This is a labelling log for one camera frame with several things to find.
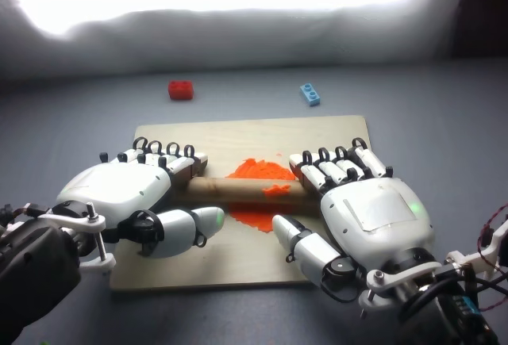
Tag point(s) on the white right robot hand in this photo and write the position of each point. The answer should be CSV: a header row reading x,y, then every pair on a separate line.
x,y
377,218

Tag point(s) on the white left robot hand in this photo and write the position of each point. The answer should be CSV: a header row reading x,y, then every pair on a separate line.
x,y
119,186

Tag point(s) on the wooden rolling pin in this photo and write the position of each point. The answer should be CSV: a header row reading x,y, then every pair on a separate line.
x,y
230,190

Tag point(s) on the grey table cloth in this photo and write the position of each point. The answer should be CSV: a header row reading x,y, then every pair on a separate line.
x,y
59,123

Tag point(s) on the red toy brick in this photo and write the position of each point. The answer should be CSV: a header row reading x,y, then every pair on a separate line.
x,y
181,90

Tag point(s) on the orange play dough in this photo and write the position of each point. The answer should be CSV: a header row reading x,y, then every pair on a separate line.
x,y
258,170

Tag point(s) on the light wooden board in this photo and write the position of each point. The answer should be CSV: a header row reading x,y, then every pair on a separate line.
x,y
238,257

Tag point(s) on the light blue flat toy brick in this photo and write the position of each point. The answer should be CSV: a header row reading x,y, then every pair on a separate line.
x,y
310,94

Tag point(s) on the white backdrop sheet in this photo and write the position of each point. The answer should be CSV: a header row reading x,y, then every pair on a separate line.
x,y
254,39

